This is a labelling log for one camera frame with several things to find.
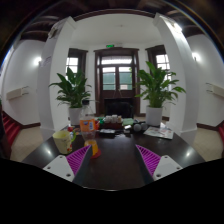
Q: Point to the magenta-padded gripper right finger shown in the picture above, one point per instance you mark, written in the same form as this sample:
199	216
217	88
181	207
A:
166	166

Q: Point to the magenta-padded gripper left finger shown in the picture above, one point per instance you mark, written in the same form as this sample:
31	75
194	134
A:
59	166

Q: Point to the orange drink plastic bottle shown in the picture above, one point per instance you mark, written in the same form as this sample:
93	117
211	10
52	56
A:
88	126

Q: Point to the pale yellow printed mug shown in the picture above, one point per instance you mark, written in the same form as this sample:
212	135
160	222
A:
62	141

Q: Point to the printed paper magazine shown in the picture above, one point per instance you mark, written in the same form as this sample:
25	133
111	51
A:
159	132

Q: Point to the grey round headphones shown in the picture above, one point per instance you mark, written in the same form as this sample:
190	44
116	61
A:
138	127

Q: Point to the green flat pad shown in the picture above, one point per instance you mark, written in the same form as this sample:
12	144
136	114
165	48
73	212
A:
128	121

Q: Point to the flat black device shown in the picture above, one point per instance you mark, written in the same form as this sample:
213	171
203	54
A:
107	131

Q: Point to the red carpeted staircase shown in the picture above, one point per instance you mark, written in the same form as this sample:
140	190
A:
10	128
221	131

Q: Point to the black chair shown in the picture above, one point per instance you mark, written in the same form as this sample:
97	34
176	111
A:
119	108

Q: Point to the potted green leafy plant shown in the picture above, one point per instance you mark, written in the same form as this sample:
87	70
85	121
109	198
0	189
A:
155	90
73	90

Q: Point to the dark wooden double door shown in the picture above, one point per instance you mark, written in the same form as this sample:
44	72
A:
116	93

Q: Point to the dark framed window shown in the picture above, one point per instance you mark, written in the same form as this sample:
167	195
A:
161	60
71	61

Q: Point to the white paper pillar notice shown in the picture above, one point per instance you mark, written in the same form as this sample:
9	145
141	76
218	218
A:
47	61

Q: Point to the green exit sign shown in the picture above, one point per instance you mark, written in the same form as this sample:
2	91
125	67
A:
110	46

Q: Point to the glowing wall lamp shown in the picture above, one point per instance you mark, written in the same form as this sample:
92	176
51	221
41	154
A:
196	56
37	61

